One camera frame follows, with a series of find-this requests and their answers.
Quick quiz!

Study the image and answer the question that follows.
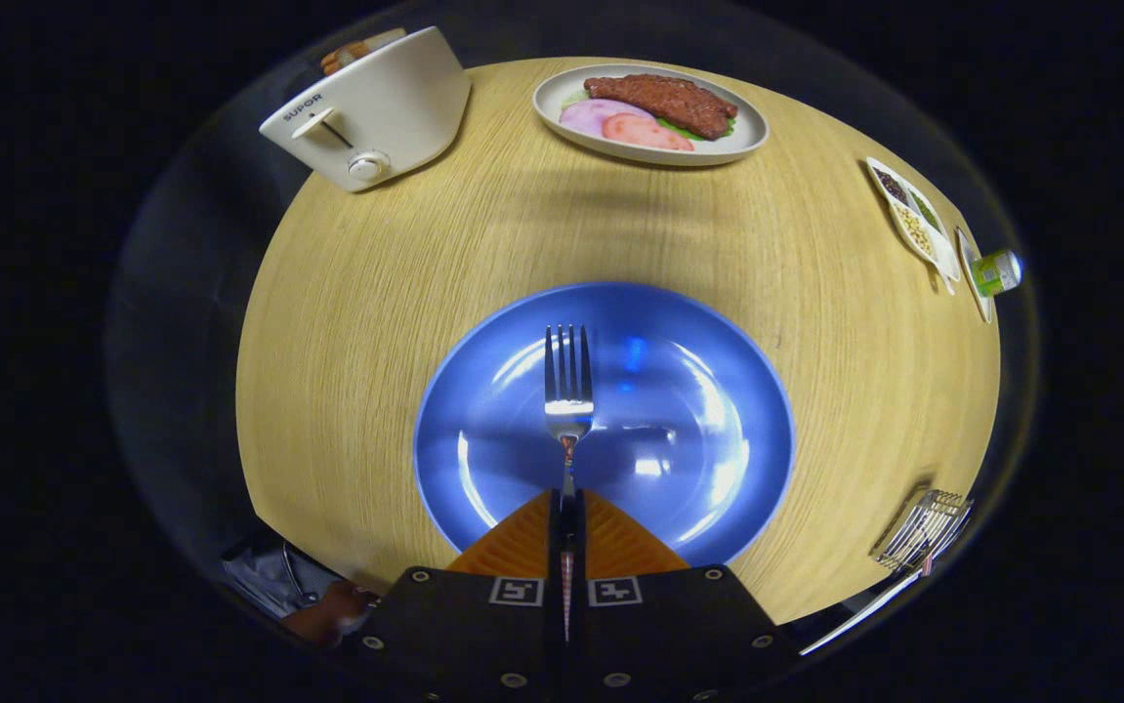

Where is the brown steak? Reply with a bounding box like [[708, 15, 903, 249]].
[[583, 74, 739, 142]]

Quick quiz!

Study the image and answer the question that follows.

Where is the pale pink ham slice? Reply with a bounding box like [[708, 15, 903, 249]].
[[559, 98, 655, 140]]

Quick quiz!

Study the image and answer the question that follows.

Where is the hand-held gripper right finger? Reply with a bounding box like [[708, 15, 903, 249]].
[[571, 488, 802, 703]]

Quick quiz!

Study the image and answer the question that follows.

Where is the green cup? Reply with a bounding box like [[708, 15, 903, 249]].
[[970, 248, 1024, 298]]

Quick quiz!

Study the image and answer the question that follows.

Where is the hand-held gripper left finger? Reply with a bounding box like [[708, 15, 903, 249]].
[[358, 488, 563, 703]]

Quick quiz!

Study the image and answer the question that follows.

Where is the green lettuce leaf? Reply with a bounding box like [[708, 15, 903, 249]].
[[562, 90, 736, 143]]

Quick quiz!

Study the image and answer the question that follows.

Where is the white divided bean dish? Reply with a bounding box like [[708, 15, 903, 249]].
[[864, 156, 963, 296]]

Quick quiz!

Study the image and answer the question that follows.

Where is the red pink ham slice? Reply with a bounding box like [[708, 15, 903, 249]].
[[603, 112, 695, 152]]

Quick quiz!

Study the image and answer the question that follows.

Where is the blue plate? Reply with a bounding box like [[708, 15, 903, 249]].
[[413, 281, 797, 569]]

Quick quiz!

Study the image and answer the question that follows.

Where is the white computer monitor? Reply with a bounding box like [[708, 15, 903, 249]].
[[799, 568, 924, 657]]

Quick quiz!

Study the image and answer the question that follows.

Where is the metal wire basket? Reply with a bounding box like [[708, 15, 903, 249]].
[[869, 488, 975, 575]]

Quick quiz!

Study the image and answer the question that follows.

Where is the fork with red checkered handle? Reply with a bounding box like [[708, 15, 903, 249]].
[[544, 324, 595, 645]]

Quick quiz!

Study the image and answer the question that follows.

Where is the white flat tray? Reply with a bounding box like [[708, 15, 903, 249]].
[[955, 227, 995, 324]]

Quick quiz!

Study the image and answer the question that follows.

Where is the grey bag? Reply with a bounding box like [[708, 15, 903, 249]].
[[222, 542, 348, 621]]

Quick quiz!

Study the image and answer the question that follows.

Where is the white oval plate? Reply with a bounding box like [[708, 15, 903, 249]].
[[532, 63, 770, 167]]

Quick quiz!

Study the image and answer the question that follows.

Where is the white toaster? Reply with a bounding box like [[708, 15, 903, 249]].
[[259, 26, 473, 193]]

